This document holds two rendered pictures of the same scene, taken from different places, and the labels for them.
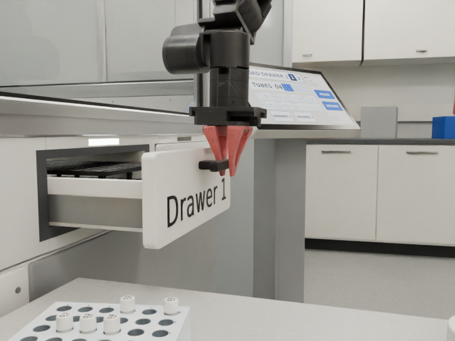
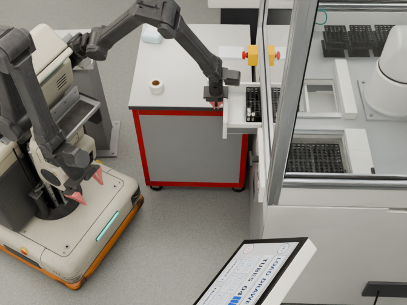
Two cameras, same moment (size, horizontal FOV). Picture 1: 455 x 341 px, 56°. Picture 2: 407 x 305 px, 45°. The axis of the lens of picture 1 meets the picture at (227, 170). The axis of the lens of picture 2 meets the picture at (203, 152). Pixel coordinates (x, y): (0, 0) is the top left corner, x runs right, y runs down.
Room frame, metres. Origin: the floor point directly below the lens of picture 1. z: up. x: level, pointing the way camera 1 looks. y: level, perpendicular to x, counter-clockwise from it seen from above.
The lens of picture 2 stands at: (2.02, -0.40, 2.40)
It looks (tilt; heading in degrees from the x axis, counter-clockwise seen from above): 51 degrees down; 166
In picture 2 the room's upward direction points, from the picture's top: 1 degrees counter-clockwise
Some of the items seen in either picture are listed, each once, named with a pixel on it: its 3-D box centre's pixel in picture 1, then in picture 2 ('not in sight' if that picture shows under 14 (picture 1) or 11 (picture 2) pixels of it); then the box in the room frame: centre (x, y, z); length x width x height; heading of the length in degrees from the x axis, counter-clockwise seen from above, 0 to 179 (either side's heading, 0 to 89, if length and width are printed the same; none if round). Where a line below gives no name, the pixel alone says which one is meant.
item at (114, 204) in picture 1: (72, 187); (273, 108); (0.67, 0.25, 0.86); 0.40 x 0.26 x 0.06; 73
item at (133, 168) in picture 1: (134, 168); (248, 101); (0.64, 0.14, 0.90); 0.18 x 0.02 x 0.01; 163
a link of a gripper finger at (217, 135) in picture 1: (231, 144); (214, 100); (0.63, -0.01, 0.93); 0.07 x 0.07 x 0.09; 73
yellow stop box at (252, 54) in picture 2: not in sight; (252, 55); (0.33, 0.26, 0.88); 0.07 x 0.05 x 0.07; 163
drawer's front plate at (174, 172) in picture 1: (196, 186); (225, 105); (0.61, 0.05, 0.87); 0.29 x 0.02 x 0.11; 163
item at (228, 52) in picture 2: not in sight; (231, 52); (0.17, 0.21, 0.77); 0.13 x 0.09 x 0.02; 70
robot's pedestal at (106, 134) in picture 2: not in sight; (83, 97); (-0.13, -0.59, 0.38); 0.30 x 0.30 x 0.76; 77
